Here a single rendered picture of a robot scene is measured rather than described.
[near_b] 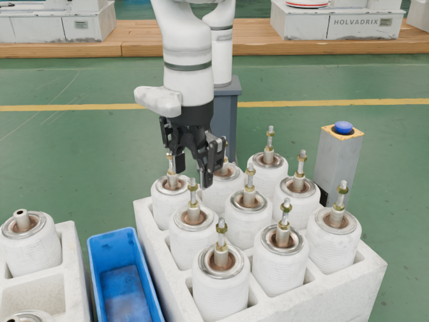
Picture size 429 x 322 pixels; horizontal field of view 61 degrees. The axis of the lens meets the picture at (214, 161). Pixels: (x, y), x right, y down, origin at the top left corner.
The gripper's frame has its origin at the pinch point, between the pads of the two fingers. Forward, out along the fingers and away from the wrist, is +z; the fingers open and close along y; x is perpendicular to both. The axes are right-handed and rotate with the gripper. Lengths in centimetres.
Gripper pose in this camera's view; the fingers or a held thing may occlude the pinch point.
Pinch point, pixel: (192, 173)
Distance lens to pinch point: 63.8
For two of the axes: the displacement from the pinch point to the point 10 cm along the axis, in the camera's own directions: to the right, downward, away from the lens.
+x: -7.2, 3.7, -5.9
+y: -7.0, -3.8, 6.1
